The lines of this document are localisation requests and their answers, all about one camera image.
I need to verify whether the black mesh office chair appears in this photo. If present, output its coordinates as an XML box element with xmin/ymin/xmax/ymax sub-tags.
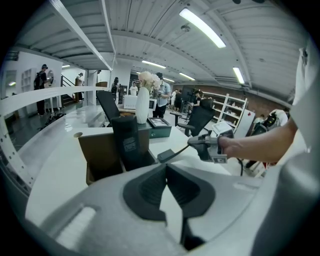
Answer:
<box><xmin>169</xmin><ymin>98</ymin><xmax>216</xmax><ymax>138</ymax></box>

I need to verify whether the white metal shelf rack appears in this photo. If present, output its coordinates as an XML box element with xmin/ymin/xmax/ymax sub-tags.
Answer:
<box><xmin>0</xmin><ymin>0</ymin><xmax>120</xmax><ymax>193</ymax></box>

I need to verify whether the black bag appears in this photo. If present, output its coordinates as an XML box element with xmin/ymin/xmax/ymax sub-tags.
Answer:
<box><xmin>37</xmin><ymin>112</ymin><xmax>68</xmax><ymax>131</ymax></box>

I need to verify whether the person's white shirt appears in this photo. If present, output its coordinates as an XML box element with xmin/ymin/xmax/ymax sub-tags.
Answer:
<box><xmin>259</xmin><ymin>44</ymin><xmax>320</xmax><ymax>256</ymax></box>

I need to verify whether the black padded office chair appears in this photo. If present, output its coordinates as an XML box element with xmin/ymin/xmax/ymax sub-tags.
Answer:
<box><xmin>96</xmin><ymin>89</ymin><xmax>121</xmax><ymax>128</ymax></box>

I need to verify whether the white vase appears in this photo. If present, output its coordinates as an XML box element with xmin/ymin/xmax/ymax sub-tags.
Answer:
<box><xmin>134</xmin><ymin>86</ymin><xmax>151</xmax><ymax>125</ymax></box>

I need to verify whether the white microwave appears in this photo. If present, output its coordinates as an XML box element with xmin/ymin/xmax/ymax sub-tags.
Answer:
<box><xmin>122</xmin><ymin>94</ymin><xmax>158</xmax><ymax>111</ymax></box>

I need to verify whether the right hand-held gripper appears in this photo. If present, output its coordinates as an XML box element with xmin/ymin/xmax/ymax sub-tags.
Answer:
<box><xmin>187</xmin><ymin>134</ymin><xmax>229</xmax><ymax>165</ymax></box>

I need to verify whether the grey two-slot holder box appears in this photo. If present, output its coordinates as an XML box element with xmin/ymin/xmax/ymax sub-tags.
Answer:
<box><xmin>77</xmin><ymin>128</ymin><xmax>161</xmax><ymax>186</ymax></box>

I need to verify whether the person's right forearm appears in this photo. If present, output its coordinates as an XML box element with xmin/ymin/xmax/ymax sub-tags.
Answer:
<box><xmin>217</xmin><ymin>116</ymin><xmax>300</xmax><ymax>164</ymax></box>

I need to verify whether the white wall shelf unit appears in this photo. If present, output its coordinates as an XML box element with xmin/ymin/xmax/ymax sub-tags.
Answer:
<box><xmin>201</xmin><ymin>91</ymin><xmax>249</xmax><ymax>129</ymax></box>

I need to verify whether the white robot device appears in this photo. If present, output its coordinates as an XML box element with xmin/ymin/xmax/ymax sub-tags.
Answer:
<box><xmin>252</xmin><ymin>108</ymin><xmax>289</xmax><ymax>138</ymax></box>

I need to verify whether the black monitor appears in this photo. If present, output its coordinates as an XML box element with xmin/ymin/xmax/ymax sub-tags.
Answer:
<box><xmin>181</xmin><ymin>85</ymin><xmax>199</xmax><ymax>104</ymax></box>

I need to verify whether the black picture frame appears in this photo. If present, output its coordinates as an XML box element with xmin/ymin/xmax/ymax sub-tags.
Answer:
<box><xmin>146</xmin><ymin>116</ymin><xmax>169</xmax><ymax>129</ymax></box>

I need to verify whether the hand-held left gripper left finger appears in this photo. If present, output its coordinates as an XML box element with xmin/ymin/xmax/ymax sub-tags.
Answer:
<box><xmin>38</xmin><ymin>163</ymin><xmax>192</xmax><ymax>256</ymax></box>

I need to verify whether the dark green box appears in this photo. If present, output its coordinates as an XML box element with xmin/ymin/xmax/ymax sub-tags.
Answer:
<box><xmin>136</xmin><ymin>122</ymin><xmax>173</xmax><ymax>140</ymax></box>

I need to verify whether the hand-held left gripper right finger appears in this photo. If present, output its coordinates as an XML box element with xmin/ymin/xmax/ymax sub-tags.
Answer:
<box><xmin>166</xmin><ymin>163</ymin><xmax>266</xmax><ymax>252</ymax></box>

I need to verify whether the white board panel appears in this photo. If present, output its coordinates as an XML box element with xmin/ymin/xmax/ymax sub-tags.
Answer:
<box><xmin>234</xmin><ymin>108</ymin><xmax>256</xmax><ymax>139</ymax></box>

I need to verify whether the long ceiling light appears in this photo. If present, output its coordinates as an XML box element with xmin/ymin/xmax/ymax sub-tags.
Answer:
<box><xmin>178</xmin><ymin>6</ymin><xmax>227</xmax><ymax>49</ymax></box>
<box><xmin>141</xmin><ymin>59</ymin><xmax>168</xmax><ymax>70</ymax></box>
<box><xmin>231</xmin><ymin>66</ymin><xmax>246</xmax><ymax>85</ymax></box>
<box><xmin>178</xmin><ymin>71</ymin><xmax>196</xmax><ymax>82</ymax></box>

